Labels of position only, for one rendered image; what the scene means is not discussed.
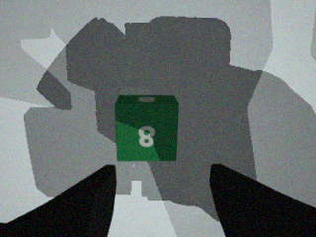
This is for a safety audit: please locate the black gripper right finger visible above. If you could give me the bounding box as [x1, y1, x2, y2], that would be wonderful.
[209, 164, 316, 237]

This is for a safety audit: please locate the green block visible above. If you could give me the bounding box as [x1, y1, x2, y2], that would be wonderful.
[115, 95, 179, 162]

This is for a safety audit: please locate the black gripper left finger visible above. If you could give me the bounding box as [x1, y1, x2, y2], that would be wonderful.
[0, 164, 117, 237]

